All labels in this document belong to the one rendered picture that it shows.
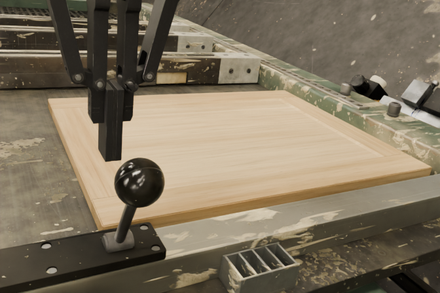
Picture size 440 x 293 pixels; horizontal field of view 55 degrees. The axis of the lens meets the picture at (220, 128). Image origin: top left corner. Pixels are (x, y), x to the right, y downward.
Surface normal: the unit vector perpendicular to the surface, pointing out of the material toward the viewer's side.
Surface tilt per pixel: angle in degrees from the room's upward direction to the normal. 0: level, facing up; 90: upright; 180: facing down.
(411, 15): 0
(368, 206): 55
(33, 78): 90
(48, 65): 90
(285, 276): 89
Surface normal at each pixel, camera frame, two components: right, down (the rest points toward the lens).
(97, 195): 0.12, -0.92
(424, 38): -0.65, -0.47
